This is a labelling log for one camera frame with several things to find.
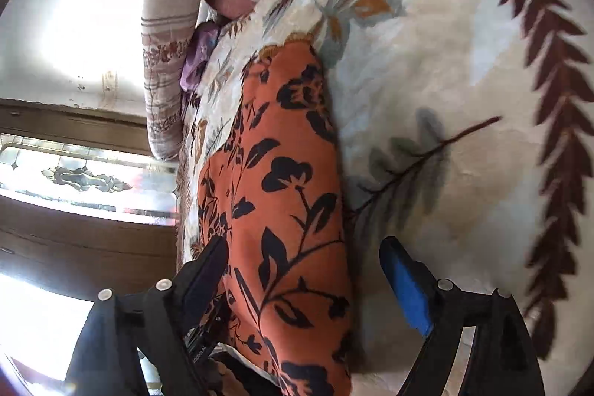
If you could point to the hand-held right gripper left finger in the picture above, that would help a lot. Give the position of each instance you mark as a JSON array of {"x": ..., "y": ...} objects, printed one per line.
[{"x": 204, "y": 273}]

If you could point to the leaf print blanket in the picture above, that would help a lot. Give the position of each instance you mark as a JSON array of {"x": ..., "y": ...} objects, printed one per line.
[{"x": 445, "y": 52}]

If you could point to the orange floral blouse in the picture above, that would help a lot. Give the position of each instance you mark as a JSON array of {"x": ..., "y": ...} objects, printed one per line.
[{"x": 283, "y": 201}]

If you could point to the purple cloth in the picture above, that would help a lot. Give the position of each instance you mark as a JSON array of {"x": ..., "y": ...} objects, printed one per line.
[{"x": 199, "y": 57}]

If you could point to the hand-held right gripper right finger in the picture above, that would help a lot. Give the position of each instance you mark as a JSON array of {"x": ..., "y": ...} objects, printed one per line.
[{"x": 408, "y": 280}]

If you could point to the wooden window frame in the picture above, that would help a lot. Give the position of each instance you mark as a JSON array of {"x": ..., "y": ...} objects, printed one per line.
[{"x": 83, "y": 247}]

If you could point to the patterned glass window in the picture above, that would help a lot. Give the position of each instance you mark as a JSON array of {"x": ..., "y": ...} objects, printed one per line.
[{"x": 83, "y": 178}]

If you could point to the striped bolster pillow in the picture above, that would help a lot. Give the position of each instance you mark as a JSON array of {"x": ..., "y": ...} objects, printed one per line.
[{"x": 169, "y": 43}]

